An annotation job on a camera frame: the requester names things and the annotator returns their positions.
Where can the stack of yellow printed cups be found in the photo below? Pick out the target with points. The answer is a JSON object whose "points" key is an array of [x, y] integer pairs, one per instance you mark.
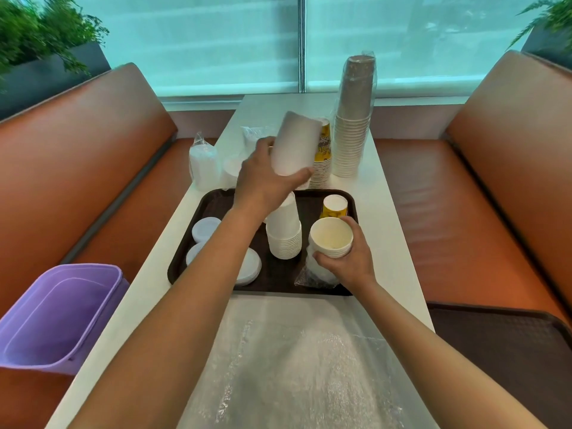
{"points": [[321, 156]]}

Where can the person's right thumb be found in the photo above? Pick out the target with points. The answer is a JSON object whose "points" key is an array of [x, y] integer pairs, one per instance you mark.
{"points": [[328, 262]]}

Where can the person's left forearm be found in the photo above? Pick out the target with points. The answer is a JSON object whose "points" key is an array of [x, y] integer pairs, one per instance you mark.
{"points": [[178, 317]]}

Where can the short nested white cups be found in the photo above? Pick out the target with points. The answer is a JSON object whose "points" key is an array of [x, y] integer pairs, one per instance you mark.
{"points": [[330, 236]]}

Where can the yellow paper cup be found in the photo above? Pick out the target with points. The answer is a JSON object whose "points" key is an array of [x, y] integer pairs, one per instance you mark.
{"points": [[334, 206]]}

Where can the white roller blind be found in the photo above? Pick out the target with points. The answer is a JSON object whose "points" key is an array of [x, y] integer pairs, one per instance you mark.
{"points": [[187, 40], [415, 35]]}

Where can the person's left thumb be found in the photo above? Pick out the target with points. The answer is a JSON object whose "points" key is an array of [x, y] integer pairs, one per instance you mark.
{"points": [[296, 176]]}

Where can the clear plastic sheet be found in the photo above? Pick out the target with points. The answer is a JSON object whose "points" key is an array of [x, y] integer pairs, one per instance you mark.
{"points": [[299, 366]]}

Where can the large white cup lid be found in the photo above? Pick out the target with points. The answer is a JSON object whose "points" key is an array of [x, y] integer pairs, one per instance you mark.
{"points": [[250, 268]]}

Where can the single white paper cup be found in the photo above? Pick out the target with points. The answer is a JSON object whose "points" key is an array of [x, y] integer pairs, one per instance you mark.
{"points": [[296, 142]]}

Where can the purple plastic bin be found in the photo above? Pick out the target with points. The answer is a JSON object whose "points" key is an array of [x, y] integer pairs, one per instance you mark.
{"points": [[58, 312]]}

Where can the tall sleeved stack of cups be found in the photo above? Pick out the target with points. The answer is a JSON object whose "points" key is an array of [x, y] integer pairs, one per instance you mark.
{"points": [[354, 111]]}

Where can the crumpled clear plastic wrapper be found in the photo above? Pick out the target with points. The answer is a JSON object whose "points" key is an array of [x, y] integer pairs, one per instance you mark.
{"points": [[315, 276]]}

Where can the person's right hand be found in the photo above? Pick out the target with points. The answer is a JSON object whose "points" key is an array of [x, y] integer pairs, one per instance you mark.
{"points": [[353, 265]]}

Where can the small white cup lid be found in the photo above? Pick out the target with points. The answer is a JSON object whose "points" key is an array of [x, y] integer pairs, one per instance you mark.
{"points": [[193, 253], [205, 227]]}

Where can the green fern plant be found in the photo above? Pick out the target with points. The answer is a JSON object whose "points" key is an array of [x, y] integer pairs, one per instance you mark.
{"points": [[40, 28], [552, 15]]}

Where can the clear bag of white lids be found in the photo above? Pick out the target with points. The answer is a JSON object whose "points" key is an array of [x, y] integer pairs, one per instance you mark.
{"points": [[203, 163], [243, 147]]}

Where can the person's left hand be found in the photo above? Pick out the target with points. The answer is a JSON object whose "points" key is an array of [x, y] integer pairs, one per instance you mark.
{"points": [[254, 185]]}

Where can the dark grey planter box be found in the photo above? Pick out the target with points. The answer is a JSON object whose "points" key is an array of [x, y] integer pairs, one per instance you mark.
{"points": [[49, 78], [547, 44]]}

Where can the dark brown serving tray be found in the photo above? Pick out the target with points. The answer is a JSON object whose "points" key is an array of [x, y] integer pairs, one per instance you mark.
{"points": [[281, 272], [505, 357]]}

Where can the orange leather bench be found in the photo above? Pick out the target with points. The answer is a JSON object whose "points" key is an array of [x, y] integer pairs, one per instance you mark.
{"points": [[80, 183], [487, 192]]}

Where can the stack of white paper cups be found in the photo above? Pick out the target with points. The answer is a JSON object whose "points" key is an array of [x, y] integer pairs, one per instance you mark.
{"points": [[284, 232]]}

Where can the person's right forearm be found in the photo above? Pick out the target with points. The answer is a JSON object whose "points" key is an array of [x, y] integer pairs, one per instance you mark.
{"points": [[429, 357]]}

